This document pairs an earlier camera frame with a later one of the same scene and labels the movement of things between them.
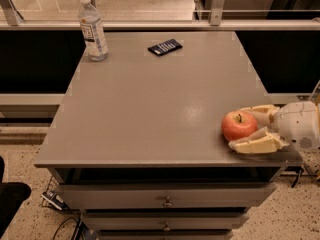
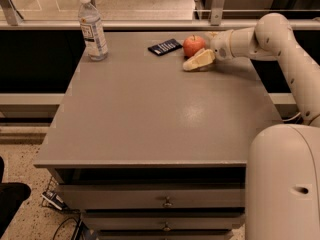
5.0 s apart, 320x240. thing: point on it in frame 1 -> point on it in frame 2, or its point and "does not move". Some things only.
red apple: [238, 124] -> [193, 44]
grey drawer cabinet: [136, 141] does not move
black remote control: [165, 47] does not move
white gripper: [294, 123] -> [220, 47]
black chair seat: [12, 195] does not move
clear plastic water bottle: [92, 29] does not move
